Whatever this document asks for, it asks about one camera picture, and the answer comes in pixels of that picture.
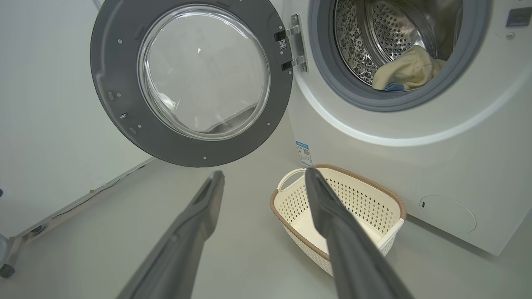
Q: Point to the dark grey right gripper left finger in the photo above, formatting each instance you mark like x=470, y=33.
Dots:
x=183, y=249

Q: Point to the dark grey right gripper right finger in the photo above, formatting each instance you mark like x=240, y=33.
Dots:
x=353, y=253

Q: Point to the round washing machine door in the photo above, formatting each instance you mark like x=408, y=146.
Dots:
x=116, y=83

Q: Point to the cream garment with blue patches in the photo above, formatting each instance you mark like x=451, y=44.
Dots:
x=411, y=70

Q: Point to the cream perforated laundry basket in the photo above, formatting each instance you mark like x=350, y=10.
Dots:
x=365, y=199

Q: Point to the white front-load washing machine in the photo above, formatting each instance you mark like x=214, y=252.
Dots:
x=457, y=166

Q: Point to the white partition panel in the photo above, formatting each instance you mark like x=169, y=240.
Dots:
x=41, y=124

